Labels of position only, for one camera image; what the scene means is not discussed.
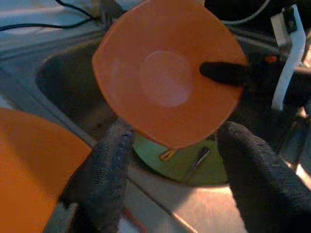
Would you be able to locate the stainless steel kitchen sink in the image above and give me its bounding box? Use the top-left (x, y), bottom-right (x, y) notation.
top-left (0, 24), bottom-right (311, 233)

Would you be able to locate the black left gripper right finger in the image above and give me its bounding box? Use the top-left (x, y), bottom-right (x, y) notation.
top-left (216, 120), bottom-right (311, 233)

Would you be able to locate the green round plate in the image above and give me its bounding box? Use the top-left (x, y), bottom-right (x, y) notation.
top-left (132, 133), bottom-right (229, 186)

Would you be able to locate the orange square plastic bowl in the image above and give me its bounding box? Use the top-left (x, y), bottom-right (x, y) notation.
top-left (91, 0), bottom-right (250, 149)

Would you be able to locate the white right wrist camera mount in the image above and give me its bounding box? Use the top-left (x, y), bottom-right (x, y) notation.
top-left (271, 4), bottom-right (307, 110)

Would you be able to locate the black power cable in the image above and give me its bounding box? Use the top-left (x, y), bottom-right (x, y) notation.
top-left (0, 21), bottom-right (98, 33)
top-left (54, 0), bottom-right (95, 20)

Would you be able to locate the thin silver metal utensil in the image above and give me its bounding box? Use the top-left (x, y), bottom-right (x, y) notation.
top-left (186, 147), bottom-right (211, 179)

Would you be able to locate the orange plastic plate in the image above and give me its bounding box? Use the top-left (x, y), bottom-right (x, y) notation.
top-left (0, 108), bottom-right (93, 233)

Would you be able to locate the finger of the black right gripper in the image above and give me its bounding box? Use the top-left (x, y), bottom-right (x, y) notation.
top-left (199, 62), bottom-right (251, 86)

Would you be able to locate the thick white cable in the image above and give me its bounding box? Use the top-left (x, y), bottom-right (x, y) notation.
top-left (222, 0), bottom-right (272, 26)

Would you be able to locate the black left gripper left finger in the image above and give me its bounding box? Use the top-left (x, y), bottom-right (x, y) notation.
top-left (60, 122), bottom-right (134, 233)

